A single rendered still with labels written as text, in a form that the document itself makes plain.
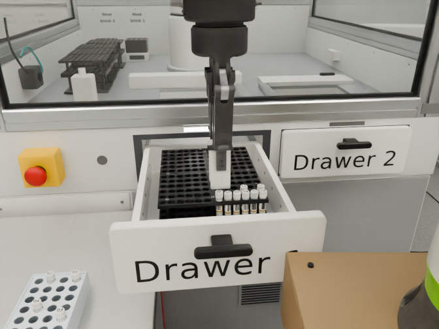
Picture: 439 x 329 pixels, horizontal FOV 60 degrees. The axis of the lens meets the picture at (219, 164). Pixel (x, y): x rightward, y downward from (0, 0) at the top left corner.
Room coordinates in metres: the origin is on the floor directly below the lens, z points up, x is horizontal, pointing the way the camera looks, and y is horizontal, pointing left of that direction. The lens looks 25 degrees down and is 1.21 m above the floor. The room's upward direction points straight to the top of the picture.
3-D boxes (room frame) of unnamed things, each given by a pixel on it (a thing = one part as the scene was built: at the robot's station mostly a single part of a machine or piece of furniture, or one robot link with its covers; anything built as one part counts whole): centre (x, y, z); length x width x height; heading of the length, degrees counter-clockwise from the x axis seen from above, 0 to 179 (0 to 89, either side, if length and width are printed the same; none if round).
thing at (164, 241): (0.42, 0.00, 0.87); 0.29 x 0.02 x 0.11; 96
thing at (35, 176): (0.66, 0.36, 0.88); 0.04 x 0.03 x 0.04; 96
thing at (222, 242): (0.40, 0.00, 0.91); 0.07 x 0.04 x 0.01; 96
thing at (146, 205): (0.63, 0.02, 0.86); 0.40 x 0.26 x 0.06; 6
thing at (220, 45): (0.52, 0.00, 1.12); 0.08 x 0.07 x 0.09; 6
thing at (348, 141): (0.75, -0.28, 0.91); 0.07 x 0.04 x 0.01; 96
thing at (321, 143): (0.78, -0.28, 0.87); 0.29 x 0.02 x 0.11; 96
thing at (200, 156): (0.62, 0.02, 0.87); 0.22 x 0.18 x 0.06; 6
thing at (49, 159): (0.69, 0.36, 0.88); 0.07 x 0.05 x 0.07; 96
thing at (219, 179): (0.51, 0.00, 0.96); 0.03 x 0.01 x 0.07; 96
